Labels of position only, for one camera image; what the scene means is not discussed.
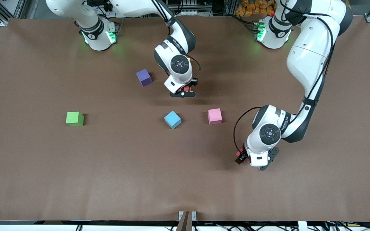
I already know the white power strip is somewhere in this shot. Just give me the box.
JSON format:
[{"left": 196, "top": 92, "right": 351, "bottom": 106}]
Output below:
[
  {"left": 181, "top": 9, "right": 205, "bottom": 17},
  {"left": 103, "top": 0, "right": 140, "bottom": 18}
]

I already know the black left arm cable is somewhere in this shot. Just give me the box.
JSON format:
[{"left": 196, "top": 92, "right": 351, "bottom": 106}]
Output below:
[{"left": 233, "top": 0, "right": 336, "bottom": 153}]

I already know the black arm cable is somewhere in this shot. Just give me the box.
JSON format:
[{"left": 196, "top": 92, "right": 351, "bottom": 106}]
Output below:
[
  {"left": 151, "top": 0, "right": 201, "bottom": 79},
  {"left": 233, "top": 0, "right": 336, "bottom": 153}
]

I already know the red foam block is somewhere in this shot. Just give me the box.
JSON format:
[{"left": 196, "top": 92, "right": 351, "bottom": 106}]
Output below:
[{"left": 235, "top": 146, "right": 249, "bottom": 163}]

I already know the green foam block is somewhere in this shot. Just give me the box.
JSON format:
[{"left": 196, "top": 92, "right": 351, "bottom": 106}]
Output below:
[{"left": 66, "top": 111, "right": 84, "bottom": 127}]

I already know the orange mesh bag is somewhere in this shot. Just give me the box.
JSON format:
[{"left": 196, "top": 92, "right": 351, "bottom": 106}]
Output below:
[{"left": 235, "top": 0, "right": 277, "bottom": 17}]

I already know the paper table cover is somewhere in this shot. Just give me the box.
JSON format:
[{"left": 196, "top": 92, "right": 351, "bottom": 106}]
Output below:
[{"left": 0, "top": 16, "right": 370, "bottom": 222}]

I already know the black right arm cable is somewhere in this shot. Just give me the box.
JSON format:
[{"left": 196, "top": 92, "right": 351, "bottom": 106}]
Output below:
[{"left": 151, "top": 0, "right": 201, "bottom": 79}]

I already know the purple foam block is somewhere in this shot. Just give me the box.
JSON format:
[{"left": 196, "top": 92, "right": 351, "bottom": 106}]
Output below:
[{"left": 136, "top": 68, "right": 153, "bottom": 86}]

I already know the pink foam block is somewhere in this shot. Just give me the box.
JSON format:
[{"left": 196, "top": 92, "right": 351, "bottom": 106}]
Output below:
[{"left": 207, "top": 108, "right": 223, "bottom": 125}]

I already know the blue foam block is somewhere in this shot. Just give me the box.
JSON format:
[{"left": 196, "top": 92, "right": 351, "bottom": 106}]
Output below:
[{"left": 164, "top": 111, "right": 182, "bottom": 129}]

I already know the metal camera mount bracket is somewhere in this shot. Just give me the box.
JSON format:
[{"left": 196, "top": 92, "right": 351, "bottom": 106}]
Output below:
[{"left": 176, "top": 211, "right": 197, "bottom": 231}]

